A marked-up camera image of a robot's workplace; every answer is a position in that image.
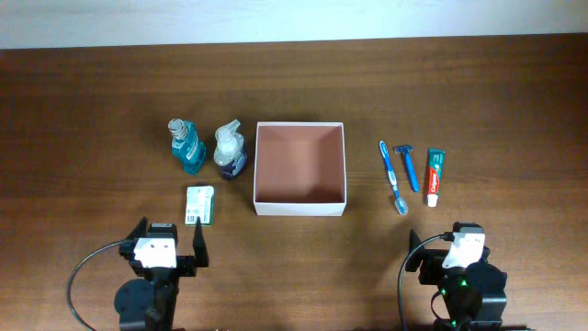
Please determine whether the teal mouthwash bottle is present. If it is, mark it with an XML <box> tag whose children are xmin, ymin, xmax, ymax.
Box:
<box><xmin>168</xmin><ymin>119</ymin><xmax>207</xmax><ymax>175</ymax></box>

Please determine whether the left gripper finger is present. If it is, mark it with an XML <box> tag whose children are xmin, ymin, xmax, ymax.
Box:
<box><xmin>126</xmin><ymin>217</ymin><xmax>148</xmax><ymax>241</ymax></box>
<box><xmin>192</xmin><ymin>218</ymin><xmax>209</xmax><ymax>268</ymax></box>

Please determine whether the white open cardboard box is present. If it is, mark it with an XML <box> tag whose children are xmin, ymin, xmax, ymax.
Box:
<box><xmin>253</xmin><ymin>121</ymin><xmax>347</xmax><ymax>217</ymax></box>

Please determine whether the green white soap bar box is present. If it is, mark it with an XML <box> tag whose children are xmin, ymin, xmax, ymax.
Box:
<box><xmin>185</xmin><ymin>186</ymin><xmax>215</xmax><ymax>226</ymax></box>

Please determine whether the blue disposable razor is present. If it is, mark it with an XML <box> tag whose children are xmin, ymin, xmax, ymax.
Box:
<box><xmin>394</xmin><ymin>144</ymin><xmax>420</xmax><ymax>192</ymax></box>

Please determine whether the clear hand soap pump bottle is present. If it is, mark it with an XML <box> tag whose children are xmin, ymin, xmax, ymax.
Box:
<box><xmin>213</xmin><ymin>120</ymin><xmax>248</xmax><ymax>180</ymax></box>

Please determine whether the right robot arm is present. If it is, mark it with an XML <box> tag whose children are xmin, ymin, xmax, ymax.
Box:
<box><xmin>399</xmin><ymin>223</ymin><xmax>507</xmax><ymax>330</ymax></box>

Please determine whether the red green toothpaste tube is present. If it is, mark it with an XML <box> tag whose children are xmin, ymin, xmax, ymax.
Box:
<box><xmin>426</xmin><ymin>149</ymin><xmax>445</xmax><ymax>208</ymax></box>

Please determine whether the blue white toothbrush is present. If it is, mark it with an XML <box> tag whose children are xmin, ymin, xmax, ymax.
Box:
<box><xmin>379</xmin><ymin>141</ymin><xmax>409</xmax><ymax>215</ymax></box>

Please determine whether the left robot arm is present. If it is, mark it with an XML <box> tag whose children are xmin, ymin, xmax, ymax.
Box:
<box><xmin>114</xmin><ymin>218</ymin><xmax>209</xmax><ymax>331</ymax></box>

